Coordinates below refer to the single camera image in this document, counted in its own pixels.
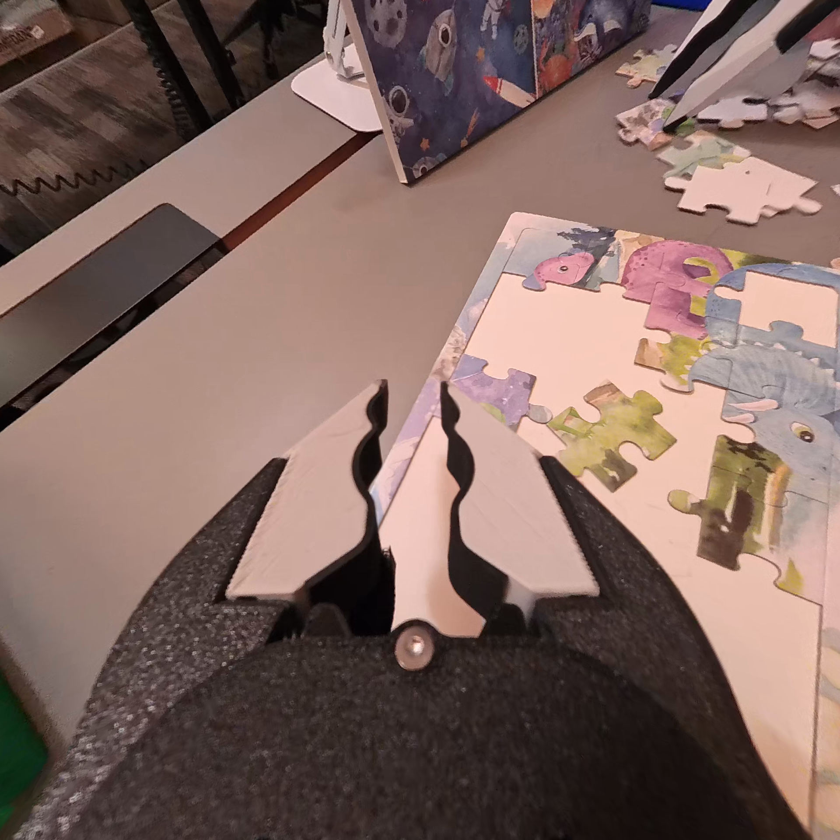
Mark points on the grey desk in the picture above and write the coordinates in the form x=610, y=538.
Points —
x=262, y=328

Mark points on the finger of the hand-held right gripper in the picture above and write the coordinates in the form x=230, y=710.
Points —
x=741, y=82
x=735, y=39

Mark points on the black flat pad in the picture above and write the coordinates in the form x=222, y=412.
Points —
x=98, y=295

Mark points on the black metal table frame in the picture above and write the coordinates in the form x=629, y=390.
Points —
x=164, y=65

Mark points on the cardboard box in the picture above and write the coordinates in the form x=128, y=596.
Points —
x=33, y=29

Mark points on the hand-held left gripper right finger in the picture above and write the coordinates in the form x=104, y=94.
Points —
x=518, y=525

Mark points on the group of assembled puzzle pieces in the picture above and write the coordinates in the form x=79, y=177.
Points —
x=774, y=394

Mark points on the green plastic bin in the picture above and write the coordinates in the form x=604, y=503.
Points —
x=19, y=735

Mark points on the pink dinosaur head puzzle piece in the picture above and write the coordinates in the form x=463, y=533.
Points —
x=564, y=266

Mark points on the pile of puzzle pieces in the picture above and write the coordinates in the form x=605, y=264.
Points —
x=735, y=190

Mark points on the dinosaur puzzle tray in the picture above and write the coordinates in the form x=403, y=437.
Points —
x=558, y=328

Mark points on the green grass puzzle piece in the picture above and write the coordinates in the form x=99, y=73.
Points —
x=610, y=433

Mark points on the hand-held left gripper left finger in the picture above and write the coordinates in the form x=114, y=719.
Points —
x=308, y=512

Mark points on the colourful puzzle box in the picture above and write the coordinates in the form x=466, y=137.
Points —
x=459, y=79

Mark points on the white stand base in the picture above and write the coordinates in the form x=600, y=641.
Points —
x=334, y=98

